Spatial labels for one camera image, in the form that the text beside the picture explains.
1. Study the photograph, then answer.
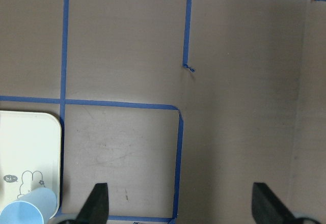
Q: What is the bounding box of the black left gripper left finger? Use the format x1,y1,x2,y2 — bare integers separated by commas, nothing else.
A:
76,183,109,223

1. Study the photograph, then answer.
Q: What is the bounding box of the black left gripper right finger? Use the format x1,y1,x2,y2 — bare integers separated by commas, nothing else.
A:
251,182,295,224

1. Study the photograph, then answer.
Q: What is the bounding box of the light blue plastic cup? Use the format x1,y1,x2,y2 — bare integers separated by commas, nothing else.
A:
1,187,57,224

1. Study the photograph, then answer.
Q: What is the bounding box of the cream plastic tray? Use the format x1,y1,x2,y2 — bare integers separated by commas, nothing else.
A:
1,110,62,216

